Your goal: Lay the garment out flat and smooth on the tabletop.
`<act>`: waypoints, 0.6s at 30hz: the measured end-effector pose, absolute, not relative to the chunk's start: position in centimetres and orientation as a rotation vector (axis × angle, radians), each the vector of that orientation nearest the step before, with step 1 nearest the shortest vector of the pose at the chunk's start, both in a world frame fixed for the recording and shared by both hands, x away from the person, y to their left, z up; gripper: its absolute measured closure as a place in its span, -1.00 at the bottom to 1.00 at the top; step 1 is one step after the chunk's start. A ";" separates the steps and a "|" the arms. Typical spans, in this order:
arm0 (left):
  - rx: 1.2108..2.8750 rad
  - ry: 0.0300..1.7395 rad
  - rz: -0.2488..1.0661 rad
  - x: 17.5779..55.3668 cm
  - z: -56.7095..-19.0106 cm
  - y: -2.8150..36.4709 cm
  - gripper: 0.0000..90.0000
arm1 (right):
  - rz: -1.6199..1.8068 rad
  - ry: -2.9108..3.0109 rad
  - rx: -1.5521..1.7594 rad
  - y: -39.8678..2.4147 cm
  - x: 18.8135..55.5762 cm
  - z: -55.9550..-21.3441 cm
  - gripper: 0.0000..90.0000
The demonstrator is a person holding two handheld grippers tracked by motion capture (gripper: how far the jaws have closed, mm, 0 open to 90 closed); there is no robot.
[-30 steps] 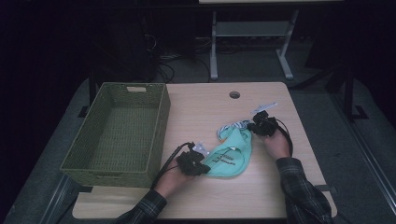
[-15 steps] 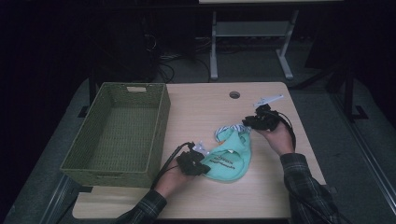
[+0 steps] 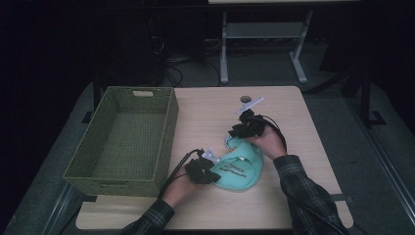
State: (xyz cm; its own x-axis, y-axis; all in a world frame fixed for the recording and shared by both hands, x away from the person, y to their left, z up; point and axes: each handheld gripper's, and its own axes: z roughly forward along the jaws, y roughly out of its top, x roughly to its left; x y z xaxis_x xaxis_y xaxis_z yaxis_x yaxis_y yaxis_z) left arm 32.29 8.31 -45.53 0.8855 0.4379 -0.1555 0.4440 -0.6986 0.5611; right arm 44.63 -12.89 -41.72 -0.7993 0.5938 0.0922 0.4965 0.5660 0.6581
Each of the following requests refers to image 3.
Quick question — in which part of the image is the person's right hand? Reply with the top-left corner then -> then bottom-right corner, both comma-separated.
247,124 -> 288,162

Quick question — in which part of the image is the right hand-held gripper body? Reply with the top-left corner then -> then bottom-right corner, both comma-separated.
235,96 -> 267,138

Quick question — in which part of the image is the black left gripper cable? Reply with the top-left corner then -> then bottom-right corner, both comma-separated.
158,148 -> 206,200

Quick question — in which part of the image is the green woven basket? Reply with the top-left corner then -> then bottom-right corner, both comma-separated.
62,85 -> 180,198

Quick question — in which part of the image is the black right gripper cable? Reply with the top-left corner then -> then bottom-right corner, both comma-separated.
259,115 -> 348,235

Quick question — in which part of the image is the black metal stand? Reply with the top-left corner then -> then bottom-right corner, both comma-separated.
358,68 -> 388,129

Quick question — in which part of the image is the tangle of black floor cables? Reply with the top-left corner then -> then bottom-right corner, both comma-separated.
148,33 -> 223,88

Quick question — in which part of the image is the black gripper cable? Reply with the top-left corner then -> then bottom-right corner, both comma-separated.
259,115 -> 348,235
158,148 -> 206,200

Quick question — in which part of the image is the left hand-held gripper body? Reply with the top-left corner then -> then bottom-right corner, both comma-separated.
185,148 -> 220,185

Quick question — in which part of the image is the white metal table frame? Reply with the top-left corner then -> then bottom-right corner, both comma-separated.
219,9 -> 315,85

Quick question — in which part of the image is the person's left hand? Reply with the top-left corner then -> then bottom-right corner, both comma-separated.
161,173 -> 206,209

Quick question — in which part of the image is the mint green bib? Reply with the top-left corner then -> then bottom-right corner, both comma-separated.
209,135 -> 265,192

